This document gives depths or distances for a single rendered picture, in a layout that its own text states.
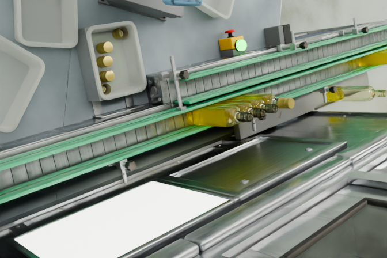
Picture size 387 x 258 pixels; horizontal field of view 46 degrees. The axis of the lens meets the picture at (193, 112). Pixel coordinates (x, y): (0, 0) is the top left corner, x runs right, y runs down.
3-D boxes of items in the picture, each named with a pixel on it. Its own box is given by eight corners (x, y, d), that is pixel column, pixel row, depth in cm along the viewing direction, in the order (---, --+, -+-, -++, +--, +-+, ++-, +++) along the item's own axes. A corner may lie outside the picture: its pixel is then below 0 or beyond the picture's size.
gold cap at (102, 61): (94, 57, 140) (101, 56, 137) (104, 55, 142) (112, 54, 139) (97, 68, 141) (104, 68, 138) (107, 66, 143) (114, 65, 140)
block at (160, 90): (150, 105, 149) (162, 105, 143) (144, 76, 147) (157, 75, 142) (158, 102, 151) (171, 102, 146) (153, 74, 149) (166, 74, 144)
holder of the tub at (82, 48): (91, 118, 142) (103, 118, 136) (72, 30, 137) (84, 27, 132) (136, 105, 153) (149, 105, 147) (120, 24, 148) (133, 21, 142)
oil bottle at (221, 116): (187, 124, 151) (232, 128, 134) (184, 108, 150) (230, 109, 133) (200, 120, 154) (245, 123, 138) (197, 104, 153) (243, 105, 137)
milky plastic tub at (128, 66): (87, 102, 141) (101, 102, 134) (72, 30, 137) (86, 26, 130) (133, 90, 152) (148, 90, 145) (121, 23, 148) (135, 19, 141)
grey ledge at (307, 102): (223, 138, 175) (244, 140, 166) (219, 116, 173) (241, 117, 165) (352, 87, 234) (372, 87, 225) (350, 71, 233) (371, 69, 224)
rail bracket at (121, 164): (105, 181, 132) (130, 188, 122) (101, 158, 131) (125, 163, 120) (117, 176, 134) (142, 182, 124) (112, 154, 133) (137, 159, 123)
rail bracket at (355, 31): (338, 36, 208) (365, 33, 198) (336, 21, 207) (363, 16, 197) (342, 35, 211) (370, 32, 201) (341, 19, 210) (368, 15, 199)
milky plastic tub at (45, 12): (7, 48, 126) (18, 45, 120) (4, -33, 125) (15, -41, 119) (65, 50, 138) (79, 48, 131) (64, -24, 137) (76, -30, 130)
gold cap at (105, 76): (97, 71, 141) (103, 71, 138) (106, 69, 143) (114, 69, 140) (99, 83, 142) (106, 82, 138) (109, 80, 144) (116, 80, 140)
